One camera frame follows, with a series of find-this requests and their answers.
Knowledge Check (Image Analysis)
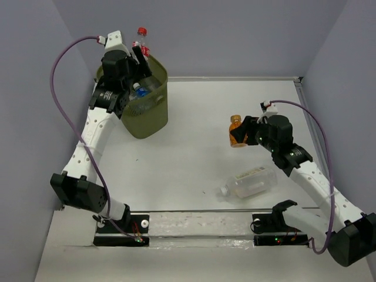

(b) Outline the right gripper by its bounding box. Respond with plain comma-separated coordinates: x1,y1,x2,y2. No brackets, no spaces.
230,115,277,153

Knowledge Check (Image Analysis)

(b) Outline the orange juice bottle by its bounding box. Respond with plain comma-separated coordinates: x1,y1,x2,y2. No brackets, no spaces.
229,115,247,148

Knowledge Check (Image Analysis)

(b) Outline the blue label water bottle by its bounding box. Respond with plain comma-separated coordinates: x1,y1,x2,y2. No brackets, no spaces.
129,83,150,101

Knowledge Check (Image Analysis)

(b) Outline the red cap small bottle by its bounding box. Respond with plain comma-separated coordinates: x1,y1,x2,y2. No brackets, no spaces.
132,26,150,61

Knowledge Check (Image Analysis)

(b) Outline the square white-label bottle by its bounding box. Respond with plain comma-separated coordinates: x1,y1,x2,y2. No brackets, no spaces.
216,165,277,202

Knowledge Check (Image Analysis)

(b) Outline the clear wide-mouth bottle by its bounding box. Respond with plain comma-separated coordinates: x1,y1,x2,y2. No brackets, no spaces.
139,76,162,92

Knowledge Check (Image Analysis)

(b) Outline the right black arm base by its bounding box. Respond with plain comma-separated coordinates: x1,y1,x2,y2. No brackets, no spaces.
250,200,310,247

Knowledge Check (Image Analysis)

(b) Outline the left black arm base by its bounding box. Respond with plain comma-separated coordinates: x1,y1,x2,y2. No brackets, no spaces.
93,213,150,247

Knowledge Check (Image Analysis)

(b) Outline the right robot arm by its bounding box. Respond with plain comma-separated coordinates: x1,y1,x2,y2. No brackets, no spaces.
230,115,375,267

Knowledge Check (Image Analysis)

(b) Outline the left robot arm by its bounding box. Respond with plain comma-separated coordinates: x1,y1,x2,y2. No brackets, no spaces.
50,46,152,232

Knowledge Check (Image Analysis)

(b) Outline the green mesh waste bin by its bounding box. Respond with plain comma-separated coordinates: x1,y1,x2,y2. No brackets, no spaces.
89,61,168,139

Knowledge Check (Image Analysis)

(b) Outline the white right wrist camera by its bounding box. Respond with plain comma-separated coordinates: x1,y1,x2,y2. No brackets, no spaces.
260,100,278,118

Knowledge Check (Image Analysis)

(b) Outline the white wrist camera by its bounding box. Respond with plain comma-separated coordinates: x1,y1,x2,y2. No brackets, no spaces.
260,100,278,118
97,31,126,52

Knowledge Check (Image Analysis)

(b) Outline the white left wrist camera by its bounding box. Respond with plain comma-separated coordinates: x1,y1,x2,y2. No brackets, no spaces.
97,31,126,52

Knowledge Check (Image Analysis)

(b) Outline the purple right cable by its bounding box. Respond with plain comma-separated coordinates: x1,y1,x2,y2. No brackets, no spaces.
270,100,335,254

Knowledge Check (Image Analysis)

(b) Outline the purple cable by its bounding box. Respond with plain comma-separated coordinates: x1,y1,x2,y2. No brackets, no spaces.
270,100,335,254
50,35,145,241

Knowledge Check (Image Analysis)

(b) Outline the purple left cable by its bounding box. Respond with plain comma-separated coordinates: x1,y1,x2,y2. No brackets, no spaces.
50,35,145,241

